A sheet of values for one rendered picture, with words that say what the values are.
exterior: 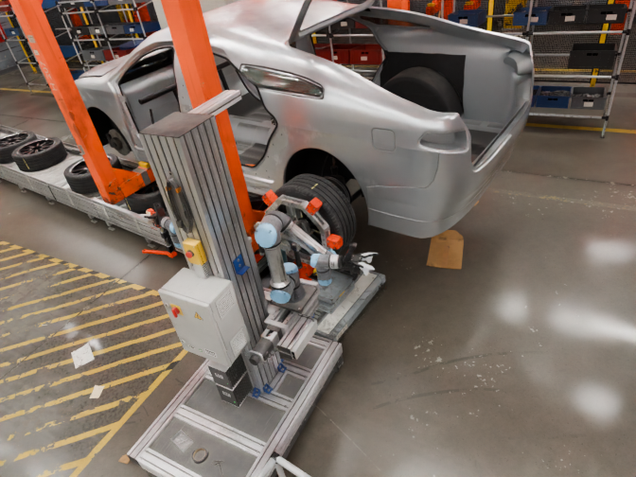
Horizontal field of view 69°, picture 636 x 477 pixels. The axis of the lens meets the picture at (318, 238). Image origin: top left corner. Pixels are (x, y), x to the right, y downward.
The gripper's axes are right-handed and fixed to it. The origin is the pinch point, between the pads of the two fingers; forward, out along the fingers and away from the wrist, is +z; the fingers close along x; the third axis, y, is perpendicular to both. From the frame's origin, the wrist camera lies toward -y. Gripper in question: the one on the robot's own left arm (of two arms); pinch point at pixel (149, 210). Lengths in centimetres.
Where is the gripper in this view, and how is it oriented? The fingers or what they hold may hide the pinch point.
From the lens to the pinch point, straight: 331.0
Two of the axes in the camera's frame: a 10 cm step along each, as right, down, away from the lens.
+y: 0.4, 8.6, 5.0
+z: -7.3, -3.2, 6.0
